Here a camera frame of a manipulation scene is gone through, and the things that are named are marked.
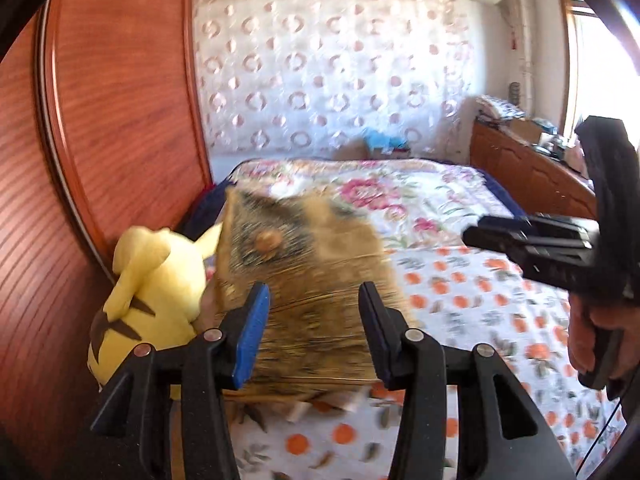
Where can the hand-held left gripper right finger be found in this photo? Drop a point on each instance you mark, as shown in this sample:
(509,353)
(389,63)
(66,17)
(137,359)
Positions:
(380,340)

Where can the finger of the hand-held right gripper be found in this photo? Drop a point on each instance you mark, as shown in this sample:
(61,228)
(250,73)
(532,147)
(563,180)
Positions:
(492,241)
(505,220)

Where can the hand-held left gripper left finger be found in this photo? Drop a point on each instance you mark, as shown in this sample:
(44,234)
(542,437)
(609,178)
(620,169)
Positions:
(250,335)

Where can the gold patterned bedspread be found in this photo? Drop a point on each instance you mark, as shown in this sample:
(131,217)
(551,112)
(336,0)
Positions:
(310,270)

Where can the person's right hand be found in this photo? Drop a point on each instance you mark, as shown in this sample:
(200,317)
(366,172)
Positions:
(580,335)

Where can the wooden low cabinet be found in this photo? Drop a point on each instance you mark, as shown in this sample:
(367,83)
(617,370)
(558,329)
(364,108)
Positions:
(525,175)

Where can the orange fruit print blanket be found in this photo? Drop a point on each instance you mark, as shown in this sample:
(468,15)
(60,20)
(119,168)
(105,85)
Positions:
(475,310)

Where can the floral blanket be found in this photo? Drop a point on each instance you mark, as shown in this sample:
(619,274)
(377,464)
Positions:
(400,195)

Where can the yellow plush toy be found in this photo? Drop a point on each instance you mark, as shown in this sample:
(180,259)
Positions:
(150,285)

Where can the stack of folded cloths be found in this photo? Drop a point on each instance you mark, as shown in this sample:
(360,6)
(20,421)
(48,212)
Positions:
(497,107)

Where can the window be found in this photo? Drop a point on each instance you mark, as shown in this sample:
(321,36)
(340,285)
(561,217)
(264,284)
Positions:
(595,75)

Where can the blue plastic item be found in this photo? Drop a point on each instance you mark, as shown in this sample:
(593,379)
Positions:
(382,140)

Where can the beige window curtain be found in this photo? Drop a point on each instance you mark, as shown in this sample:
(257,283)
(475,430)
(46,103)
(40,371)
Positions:
(515,20)

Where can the circle patterned sheer curtain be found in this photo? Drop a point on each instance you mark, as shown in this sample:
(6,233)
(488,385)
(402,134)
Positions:
(325,60)

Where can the wooden slatted wardrobe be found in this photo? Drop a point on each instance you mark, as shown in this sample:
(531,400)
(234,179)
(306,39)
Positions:
(125,110)

